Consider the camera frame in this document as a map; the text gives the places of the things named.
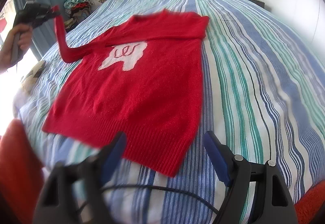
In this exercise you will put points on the red knit rabbit sweater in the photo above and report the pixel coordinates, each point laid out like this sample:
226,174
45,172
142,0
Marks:
132,92

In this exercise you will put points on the striped bed blanket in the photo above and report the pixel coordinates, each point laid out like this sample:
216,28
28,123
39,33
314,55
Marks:
254,82

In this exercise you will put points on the dark nightstand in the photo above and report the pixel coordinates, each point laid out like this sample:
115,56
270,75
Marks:
256,2

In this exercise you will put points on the person's left hand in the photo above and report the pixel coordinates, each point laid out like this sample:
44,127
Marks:
17,41

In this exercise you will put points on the patterned beige cushion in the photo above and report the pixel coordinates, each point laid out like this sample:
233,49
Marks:
33,74

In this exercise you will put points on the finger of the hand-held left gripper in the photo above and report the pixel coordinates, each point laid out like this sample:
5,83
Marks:
50,13

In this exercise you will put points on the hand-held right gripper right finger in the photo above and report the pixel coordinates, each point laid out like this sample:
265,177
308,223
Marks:
218,160

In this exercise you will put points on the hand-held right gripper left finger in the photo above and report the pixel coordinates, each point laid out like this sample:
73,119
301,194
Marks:
114,155

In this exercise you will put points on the pile of mixed clothes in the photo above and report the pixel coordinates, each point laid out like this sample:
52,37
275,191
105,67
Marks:
78,4

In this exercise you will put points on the orange red cloth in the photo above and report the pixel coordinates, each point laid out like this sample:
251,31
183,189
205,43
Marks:
17,170

